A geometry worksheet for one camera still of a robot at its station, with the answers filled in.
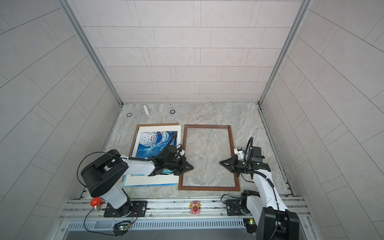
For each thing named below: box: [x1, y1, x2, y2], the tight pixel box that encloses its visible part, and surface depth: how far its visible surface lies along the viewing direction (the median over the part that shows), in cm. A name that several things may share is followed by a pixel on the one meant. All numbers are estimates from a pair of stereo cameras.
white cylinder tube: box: [143, 105, 150, 115], surface depth 114 cm
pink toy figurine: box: [189, 200, 202, 214], surface depth 71 cm
